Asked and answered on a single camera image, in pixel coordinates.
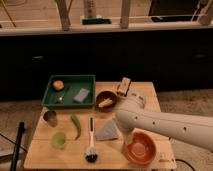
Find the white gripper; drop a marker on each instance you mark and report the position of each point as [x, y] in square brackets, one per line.
[128, 137]

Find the grey towel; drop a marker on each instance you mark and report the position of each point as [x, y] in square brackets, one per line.
[107, 132]

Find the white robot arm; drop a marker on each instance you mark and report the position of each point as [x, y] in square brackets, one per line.
[191, 129]

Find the green plastic cup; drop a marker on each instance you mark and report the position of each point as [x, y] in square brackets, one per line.
[58, 140]

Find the metal cup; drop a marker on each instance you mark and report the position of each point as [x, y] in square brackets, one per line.
[50, 117]

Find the yellow corn piece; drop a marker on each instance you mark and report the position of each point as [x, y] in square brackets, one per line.
[104, 103]

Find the dark brown bowl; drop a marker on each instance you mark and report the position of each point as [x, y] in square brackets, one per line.
[105, 95]

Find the toy bus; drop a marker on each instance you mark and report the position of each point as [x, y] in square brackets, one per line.
[123, 87]

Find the grey sponge block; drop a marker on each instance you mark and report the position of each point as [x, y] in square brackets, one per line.
[81, 95]

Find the green plastic tray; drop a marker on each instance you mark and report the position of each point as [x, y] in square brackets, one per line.
[75, 82]

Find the orange fruit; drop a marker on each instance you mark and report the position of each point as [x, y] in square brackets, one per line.
[58, 85]

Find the black pole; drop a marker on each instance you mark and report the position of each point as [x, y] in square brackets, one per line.
[15, 155]

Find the green base stand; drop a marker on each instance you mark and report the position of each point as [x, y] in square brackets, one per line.
[95, 21]

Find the dish brush white handle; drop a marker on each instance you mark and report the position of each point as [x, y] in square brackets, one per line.
[91, 153]

